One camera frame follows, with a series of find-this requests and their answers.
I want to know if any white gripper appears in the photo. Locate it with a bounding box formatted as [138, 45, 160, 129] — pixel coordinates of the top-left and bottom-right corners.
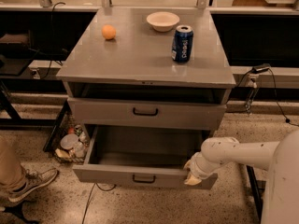
[183, 152, 220, 186]

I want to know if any grey drawer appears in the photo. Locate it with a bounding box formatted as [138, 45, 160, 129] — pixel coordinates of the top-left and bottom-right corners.
[72, 124, 219, 190]
[68, 98, 226, 131]

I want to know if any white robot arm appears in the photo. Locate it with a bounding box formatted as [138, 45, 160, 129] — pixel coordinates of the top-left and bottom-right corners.
[184, 131, 299, 224]

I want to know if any grey top drawer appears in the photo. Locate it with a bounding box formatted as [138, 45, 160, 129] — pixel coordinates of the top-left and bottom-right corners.
[68, 98, 226, 131]

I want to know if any grey drawer cabinet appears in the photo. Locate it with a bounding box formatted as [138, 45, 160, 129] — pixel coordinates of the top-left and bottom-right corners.
[56, 7, 237, 142]

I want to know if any blue Pepsi can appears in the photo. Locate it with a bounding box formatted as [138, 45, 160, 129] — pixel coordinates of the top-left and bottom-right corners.
[172, 25, 193, 63]

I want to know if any white bowl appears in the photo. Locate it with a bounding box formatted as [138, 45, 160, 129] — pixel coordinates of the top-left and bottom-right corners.
[147, 12, 179, 32]

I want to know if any grey sneaker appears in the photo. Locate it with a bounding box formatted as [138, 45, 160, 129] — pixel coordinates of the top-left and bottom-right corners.
[8, 168, 59, 203]

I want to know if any orange fruit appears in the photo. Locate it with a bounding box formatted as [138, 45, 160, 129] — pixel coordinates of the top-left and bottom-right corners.
[102, 25, 116, 40]

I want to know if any khaki trouser leg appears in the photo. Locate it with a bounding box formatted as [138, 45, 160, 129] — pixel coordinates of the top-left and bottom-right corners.
[0, 137, 26, 194]

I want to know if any black metal frame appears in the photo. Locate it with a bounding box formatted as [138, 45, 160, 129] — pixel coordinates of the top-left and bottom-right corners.
[246, 166, 263, 220]

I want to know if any black floor cable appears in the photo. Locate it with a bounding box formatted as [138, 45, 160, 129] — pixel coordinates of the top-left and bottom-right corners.
[81, 182, 117, 224]

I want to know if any wire basket with items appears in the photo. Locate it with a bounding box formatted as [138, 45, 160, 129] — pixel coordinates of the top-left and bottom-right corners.
[53, 115, 90, 163]

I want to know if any black power adapter with cable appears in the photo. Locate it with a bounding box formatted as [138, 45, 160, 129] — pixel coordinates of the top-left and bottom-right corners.
[236, 63, 299, 127]

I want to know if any black table leg frame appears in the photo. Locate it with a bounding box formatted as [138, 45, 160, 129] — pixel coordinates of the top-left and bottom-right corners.
[0, 79, 69, 152]

